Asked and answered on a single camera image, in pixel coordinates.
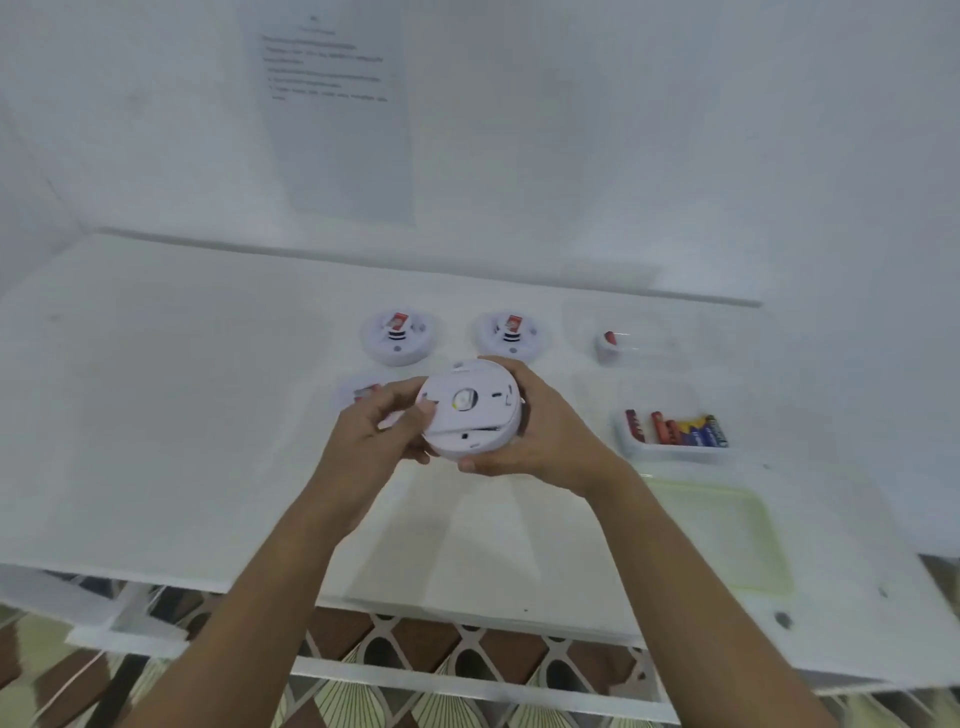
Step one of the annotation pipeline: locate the person's left forearm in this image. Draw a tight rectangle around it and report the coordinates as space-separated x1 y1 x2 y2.
119 498 358 728

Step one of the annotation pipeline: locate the large clear plastic container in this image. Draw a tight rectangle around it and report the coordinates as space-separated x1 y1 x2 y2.
611 378 740 465

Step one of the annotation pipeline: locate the white metal table frame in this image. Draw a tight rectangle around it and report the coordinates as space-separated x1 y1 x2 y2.
0 566 960 725

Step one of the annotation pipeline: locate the white round smoke detector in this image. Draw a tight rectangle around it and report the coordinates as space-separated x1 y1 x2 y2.
414 358 526 463
331 372 391 418
359 307 442 367
472 308 553 365

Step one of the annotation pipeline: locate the person's left hand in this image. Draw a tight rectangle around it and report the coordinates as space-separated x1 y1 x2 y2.
307 376 442 534

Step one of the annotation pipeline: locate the large green-rimmed clear lid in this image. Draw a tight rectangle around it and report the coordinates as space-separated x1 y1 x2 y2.
644 479 795 598

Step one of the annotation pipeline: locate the printed white paper sheet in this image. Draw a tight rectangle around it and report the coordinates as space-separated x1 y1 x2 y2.
239 0 415 226

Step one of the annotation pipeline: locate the person's right forearm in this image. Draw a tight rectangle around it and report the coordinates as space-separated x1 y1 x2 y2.
588 468 838 728

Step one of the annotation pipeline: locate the person's right hand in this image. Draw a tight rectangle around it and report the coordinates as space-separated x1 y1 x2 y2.
457 356 635 500

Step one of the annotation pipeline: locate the clear battery container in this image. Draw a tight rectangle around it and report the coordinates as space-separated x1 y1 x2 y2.
562 299 721 376

